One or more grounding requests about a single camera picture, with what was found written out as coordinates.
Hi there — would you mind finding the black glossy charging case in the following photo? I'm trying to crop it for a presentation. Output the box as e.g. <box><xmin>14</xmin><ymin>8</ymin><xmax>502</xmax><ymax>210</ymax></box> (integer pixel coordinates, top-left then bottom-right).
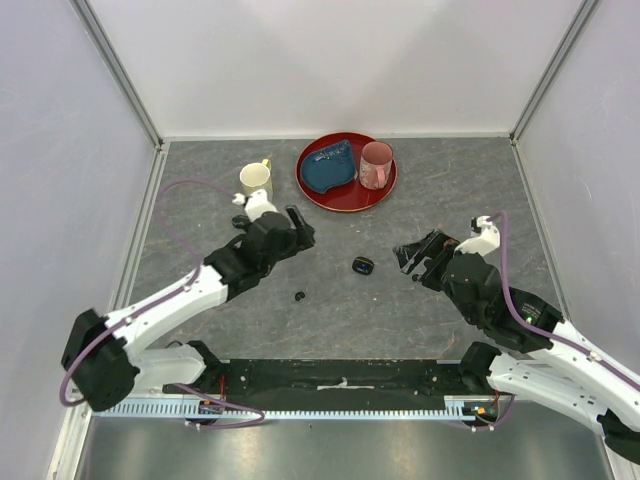
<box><xmin>351</xmin><ymin>256</ymin><xmax>375</xmax><ymax>276</ymax></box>

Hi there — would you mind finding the black oval charging case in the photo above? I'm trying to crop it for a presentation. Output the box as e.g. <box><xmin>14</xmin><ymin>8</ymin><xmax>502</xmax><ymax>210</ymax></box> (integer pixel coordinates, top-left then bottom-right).
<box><xmin>231</xmin><ymin>215</ymin><xmax>251</xmax><ymax>231</ymax></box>

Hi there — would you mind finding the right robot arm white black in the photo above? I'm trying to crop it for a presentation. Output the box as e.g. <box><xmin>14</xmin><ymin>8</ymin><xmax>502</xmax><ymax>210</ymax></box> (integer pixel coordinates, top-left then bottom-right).
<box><xmin>393</xmin><ymin>222</ymin><xmax>639</xmax><ymax>463</ymax></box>

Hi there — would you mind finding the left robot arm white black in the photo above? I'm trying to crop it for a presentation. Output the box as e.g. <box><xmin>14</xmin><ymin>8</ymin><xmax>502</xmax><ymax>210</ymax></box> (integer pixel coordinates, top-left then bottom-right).
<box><xmin>59</xmin><ymin>205</ymin><xmax>315</xmax><ymax>412</ymax></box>

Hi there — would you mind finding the red round tray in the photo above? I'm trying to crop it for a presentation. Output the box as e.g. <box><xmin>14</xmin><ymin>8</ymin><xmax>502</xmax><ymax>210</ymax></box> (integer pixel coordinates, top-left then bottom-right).
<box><xmin>295</xmin><ymin>132</ymin><xmax>397</xmax><ymax>213</ymax></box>

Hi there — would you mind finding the yellow-green mug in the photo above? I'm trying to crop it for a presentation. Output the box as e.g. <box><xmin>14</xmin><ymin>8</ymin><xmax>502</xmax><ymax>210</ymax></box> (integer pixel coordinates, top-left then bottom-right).
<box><xmin>239</xmin><ymin>158</ymin><xmax>273</xmax><ymax>200</ymax></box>

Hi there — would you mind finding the blue leaf-shaped dish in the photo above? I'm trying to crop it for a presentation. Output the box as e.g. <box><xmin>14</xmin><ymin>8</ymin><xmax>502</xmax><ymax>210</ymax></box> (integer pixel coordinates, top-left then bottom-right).
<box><xmin>300</xmin><ymin>140</ymin><xmax>356</xmax><ymax>194</ymax></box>

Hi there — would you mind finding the pink patterned mug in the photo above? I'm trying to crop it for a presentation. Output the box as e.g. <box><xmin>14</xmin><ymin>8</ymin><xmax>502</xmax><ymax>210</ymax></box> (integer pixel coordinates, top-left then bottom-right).
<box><xmin>359</xmin><ymin>141</ymin><xmax>393</xmax><ymax>190</ymax></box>

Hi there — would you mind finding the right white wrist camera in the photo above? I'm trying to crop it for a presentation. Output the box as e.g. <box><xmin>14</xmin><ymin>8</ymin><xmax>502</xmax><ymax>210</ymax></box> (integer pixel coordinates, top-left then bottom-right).
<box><xmin>455</xmin><ymin>216</ymin><xmax>501</xmax><ymax>257</ymax></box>

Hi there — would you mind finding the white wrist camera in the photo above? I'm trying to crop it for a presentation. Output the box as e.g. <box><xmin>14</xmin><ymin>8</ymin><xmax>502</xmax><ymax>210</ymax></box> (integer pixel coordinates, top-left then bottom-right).
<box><xmin>455</xmin><ymin>216</ymin><xmax>501</xmax><ymax>257</ymax></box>
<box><xmin>232</xmin><ymin>189</ymin><xmax>278</xmax><ymax>222</ymax></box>

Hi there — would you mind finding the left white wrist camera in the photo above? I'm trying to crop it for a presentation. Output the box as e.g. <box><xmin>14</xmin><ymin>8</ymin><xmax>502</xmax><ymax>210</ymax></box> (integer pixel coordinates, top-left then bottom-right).
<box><xmin>232</xmin><ymin>189</ymin><xmax>278</xmax><ymax>222</ymax></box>

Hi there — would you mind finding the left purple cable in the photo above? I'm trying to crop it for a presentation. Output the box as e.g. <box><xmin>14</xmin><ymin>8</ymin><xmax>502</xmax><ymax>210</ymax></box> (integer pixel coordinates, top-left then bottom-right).
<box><xmin>58</xmin><ymin>179</ymin><xmax>239</xmax><ymax>405</ymax></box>

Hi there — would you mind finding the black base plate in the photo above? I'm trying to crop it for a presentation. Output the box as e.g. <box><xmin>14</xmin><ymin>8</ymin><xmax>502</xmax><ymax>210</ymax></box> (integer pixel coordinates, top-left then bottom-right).
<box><xmin>194</xmin><ymin>359</ymin><xmax>494</xmax><ymax>412</ymax></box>

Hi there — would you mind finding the slotted cable duct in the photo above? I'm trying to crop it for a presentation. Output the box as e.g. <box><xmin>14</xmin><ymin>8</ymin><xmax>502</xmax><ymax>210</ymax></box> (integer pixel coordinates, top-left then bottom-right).
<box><xmin>93</xmin><ymin>395</ymin><xmax>492</xmax><ymax>421</ymax></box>

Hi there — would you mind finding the right aluminium frame post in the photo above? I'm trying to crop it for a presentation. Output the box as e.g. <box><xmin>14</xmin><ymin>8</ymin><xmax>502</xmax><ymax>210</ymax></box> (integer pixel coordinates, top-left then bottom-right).
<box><xmin>508</xmin><ymin>0</ymin><xmax>601</xmax><ymax>146</ymax></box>

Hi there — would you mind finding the aluminium frame post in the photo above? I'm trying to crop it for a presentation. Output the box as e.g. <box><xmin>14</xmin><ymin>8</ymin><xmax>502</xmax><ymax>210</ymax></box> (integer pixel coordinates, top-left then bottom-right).
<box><xmin>508</xmin><ymin>0</ymin><xmax>601</xmax><ymax>146</ymax></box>
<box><xmin>70</xmin><ymin>0</ymin><xmax>164</xmax><ymax>150</ymax></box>

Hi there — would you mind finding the left aluminium frame post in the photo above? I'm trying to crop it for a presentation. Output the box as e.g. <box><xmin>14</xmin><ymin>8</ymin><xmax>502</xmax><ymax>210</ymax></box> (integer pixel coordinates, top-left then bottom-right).
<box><xmin>70</xmin><ymin>0</ymin><xmax>164</xmax><ymax>150</ymax></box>

